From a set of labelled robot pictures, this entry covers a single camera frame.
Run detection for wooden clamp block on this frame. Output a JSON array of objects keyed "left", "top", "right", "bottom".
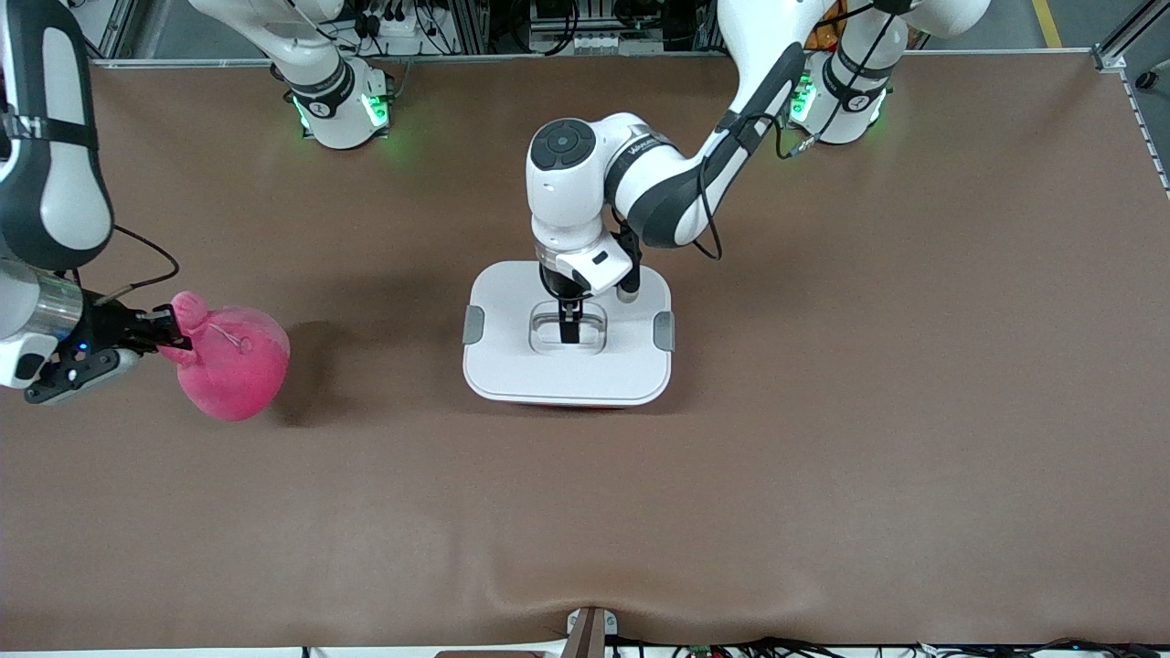
[{"left": 565, "top": 606, "right": 619, "bottom": 658}]

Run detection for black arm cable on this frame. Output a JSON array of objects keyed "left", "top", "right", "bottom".
[
  {"left": 91, "top": 224, "right": 181, "bottom": 307},
  {"left": 693, "top": 87, "right": 819, "bottom": 261}
]

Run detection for white power strip with plugs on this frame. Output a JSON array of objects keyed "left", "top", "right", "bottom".
[{"left": 361, "top": 0, "right": 431, "bottom": 56}]

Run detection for pink plush toy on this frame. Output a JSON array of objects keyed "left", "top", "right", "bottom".
[{"left": 157, "top": 291, "right": 292, "bottom": 423}]

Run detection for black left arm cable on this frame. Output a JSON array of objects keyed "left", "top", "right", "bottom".
[{"left": 693, "top": 87, "right": 819, "bottom": 261}]

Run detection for clear plastic lid handle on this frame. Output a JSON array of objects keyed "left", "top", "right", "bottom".
[{"left": 528, "top": 300, "right": 609, "bottom": 356}]

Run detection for white plastic box lid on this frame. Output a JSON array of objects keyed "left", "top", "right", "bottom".
[{"left": 462, "top": 260, "right": 675, "bottom": 408}]

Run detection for aluminium table edge rail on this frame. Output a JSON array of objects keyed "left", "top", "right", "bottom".
[{"left": 91, "top": 51, "right": 732, "bottom": 70}]

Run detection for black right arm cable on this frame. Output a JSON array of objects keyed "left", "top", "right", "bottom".
[{"left": 91, "top": 224, "right": 181, "bottom": 307}]

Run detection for brown table mat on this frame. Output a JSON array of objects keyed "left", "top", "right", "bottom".
[{"left": 0, "top": 50, "right": 1170, "bottom": 652}]

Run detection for aluminium frame post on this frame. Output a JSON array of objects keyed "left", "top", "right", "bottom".
[{"left": 1092, "top": 0, "right": 1170, "bottom": 72}]

